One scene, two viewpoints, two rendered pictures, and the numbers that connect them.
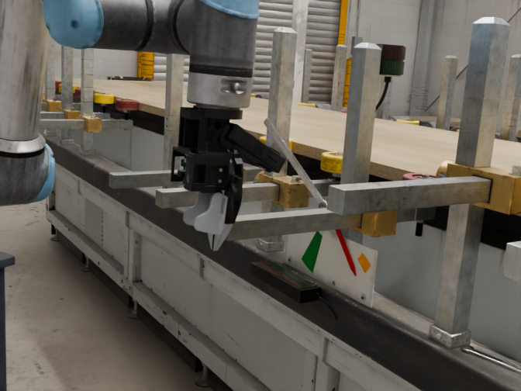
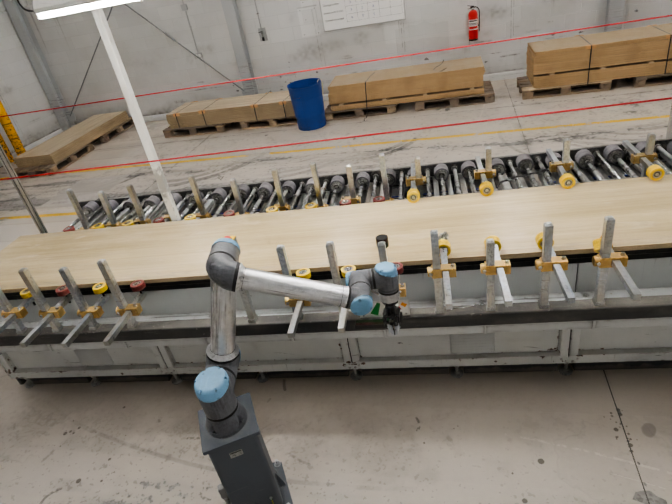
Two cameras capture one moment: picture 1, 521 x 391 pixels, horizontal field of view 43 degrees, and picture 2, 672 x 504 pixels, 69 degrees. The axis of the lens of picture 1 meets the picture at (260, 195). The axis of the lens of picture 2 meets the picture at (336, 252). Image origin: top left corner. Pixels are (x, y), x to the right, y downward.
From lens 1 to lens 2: 1.87 m
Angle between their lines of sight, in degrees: 45
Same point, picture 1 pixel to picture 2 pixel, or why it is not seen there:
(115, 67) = not seen: outside the picture
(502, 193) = (452, 273)
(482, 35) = (434, 237)
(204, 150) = (395, 312)
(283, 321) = (358, 334)
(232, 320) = (277, 346)
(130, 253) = (164, 354)
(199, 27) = (389, 283)
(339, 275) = not seen: hidden behind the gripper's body
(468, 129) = (436, 260)
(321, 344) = (384, 333)
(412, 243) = not seen: hidden behind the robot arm
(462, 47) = (74, 59)
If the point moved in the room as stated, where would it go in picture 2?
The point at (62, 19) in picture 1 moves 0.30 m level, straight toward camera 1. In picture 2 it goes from (365, 309) to (440, 319)
